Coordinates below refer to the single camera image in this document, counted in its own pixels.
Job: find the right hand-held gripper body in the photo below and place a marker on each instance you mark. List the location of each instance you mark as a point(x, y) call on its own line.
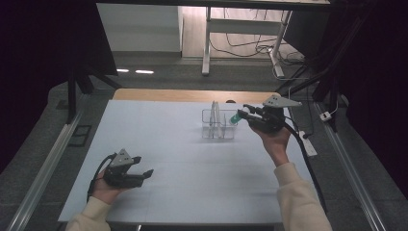
point(271, 120)

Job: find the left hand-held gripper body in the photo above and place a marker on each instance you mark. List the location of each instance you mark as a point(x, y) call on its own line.
point(120, 173)

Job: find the green and white glue stick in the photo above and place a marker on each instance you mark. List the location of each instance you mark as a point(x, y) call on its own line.
point(235, 118)

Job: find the clear acrylic pen organizer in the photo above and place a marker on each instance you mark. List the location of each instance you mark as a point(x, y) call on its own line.
point(229, 134)

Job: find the thin white pen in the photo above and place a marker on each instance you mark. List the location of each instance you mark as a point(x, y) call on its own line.
point(212, 112)

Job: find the person's left hand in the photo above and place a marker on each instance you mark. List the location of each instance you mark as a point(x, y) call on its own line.
point(106, 192)

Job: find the person's right hand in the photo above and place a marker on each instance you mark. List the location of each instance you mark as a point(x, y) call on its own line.
point(275, 144)

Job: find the pale blue table mat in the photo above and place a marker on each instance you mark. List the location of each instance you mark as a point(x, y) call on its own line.
point(154, 144)

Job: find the white power strip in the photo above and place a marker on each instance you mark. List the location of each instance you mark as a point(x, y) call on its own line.
point(309, 146)

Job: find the black metal stand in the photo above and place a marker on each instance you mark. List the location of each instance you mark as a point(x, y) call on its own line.
point(73, 93)
point(324, 80)

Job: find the white cabinet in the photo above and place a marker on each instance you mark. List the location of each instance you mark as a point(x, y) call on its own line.
point(138, 29)

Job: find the black rectangular floor frame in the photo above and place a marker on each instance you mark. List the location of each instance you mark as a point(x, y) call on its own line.
point(80, 135)

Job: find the aluminium floor rail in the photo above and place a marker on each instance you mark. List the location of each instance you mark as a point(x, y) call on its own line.
point(48, 163)
point(352, 173)

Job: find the white desk frame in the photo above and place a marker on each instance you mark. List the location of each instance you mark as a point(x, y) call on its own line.
point(239, 26)

